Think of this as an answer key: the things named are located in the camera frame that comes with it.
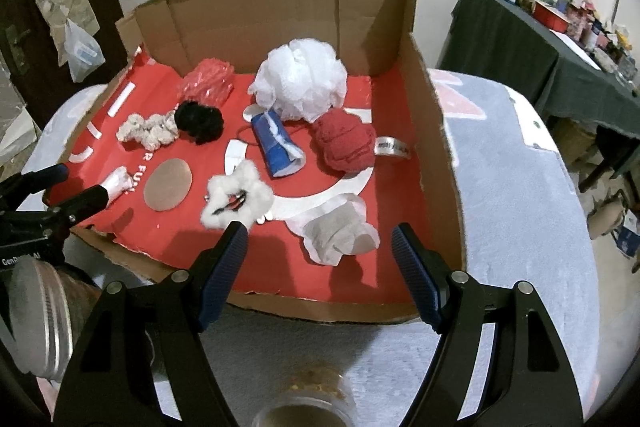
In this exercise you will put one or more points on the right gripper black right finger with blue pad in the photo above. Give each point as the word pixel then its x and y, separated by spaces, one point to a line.
pixel 499 360

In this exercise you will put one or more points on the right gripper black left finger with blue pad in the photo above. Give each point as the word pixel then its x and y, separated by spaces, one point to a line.
pixel 139 360

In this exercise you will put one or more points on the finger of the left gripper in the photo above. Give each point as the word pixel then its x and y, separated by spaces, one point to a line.
pixel 15 189
pixel 75 206

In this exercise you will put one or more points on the beige round powder puff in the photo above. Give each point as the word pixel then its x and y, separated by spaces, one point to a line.
pixel 168 185

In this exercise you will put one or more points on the black fluffy scrunchie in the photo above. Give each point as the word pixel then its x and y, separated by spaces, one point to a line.
pixel 203 124

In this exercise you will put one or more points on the white fluffy scrunchie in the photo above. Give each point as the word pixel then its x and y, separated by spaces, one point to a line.
pixel 237 197

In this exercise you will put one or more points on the red knitted plush toy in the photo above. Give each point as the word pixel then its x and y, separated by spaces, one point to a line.
pixel 345 141

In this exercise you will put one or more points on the green tea jar metal lid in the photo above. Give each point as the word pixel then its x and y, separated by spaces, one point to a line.
pixel 48 308

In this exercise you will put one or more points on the beige scrunchie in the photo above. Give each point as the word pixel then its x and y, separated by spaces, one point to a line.
pixel 151 133

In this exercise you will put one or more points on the clear plastic bag on door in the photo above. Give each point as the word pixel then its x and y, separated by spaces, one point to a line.
pixel 83 52

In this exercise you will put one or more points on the red mesh bath pouf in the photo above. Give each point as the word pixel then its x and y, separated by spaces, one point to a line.
pixel 209 84

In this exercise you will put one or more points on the jar of golden capsules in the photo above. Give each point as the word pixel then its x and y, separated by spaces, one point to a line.
pixel 317 396

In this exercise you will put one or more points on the grey white folded socks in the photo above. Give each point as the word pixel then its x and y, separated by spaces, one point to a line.
pixel 335 229

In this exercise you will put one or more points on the cardboard box red interior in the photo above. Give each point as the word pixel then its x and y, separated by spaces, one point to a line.
pixel 388 86

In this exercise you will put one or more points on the white mesh bath pouf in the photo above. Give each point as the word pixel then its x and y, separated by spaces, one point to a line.
pixel 301 80

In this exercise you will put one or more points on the dark green covered table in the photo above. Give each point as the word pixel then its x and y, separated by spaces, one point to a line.
pixel 496 40

